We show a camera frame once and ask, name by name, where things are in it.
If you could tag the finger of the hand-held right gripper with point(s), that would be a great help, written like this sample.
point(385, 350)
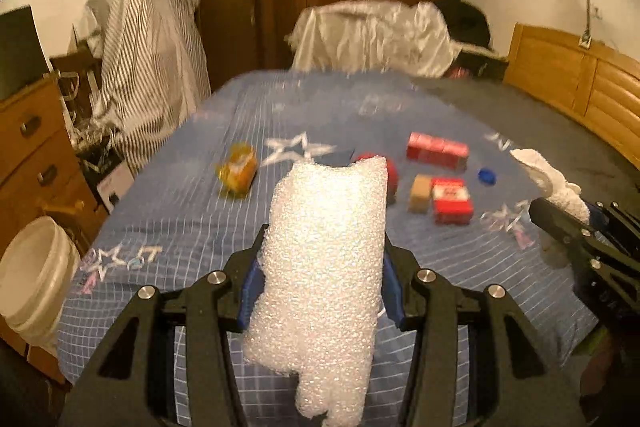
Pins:
point(617, 227)
point(555, 217)

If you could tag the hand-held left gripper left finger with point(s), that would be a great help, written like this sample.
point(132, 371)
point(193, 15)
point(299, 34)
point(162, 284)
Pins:
point(247, 307)

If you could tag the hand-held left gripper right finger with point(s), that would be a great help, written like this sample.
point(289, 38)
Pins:
point(392, 292)

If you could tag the white tissue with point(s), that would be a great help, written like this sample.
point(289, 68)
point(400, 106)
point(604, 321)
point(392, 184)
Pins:
point(545, 177)

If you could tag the white bubble wrap roll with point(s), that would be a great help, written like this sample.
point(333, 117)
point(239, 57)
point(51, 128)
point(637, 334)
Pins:
point(320, 257)

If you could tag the white plastic bucket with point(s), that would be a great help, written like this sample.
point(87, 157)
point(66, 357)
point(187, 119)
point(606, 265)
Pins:
point(35, 267)

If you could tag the blue bottle cap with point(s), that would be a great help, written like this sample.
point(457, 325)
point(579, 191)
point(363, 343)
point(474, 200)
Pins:
point(487, 176)

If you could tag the small brown box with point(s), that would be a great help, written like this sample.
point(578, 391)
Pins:
point(420, 194)

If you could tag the red and white box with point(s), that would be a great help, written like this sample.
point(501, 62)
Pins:
point(452, 202)

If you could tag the grey blanket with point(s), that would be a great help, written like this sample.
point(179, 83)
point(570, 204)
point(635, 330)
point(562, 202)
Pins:
point(525, 117)

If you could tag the blue checked star bedsheet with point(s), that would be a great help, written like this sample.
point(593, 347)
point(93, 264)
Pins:
point(200, 207)

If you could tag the red round container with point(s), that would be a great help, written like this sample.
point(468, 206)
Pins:
point(393, 179)

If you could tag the long red box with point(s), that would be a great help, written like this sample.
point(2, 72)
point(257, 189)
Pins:
point(435, 149)

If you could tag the yellow snack packet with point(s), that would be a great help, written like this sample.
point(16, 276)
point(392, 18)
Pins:
point(239, 169)

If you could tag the dark blue wrapper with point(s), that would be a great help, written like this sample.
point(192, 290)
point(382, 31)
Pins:
point(340, 158)

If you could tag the wooden bed headboard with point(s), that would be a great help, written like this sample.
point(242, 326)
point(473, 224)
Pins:
point(560, 67)

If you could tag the black and white carton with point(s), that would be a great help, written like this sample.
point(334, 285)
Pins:
point(117, 184)

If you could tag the wooden chair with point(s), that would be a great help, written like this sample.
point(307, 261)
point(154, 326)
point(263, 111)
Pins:
point(62, 208)

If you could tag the shiny white plastic cover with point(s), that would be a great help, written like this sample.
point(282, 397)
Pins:
point(375, 37)

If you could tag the wooden chest of drawers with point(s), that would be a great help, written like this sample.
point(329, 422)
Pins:
point(30, 147)

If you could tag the striped cloth cover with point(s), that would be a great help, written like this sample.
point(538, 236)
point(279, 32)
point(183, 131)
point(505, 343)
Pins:
point(145, 57)

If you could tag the dark monitor screen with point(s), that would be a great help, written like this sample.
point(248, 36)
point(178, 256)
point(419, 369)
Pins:
point(20, 52)

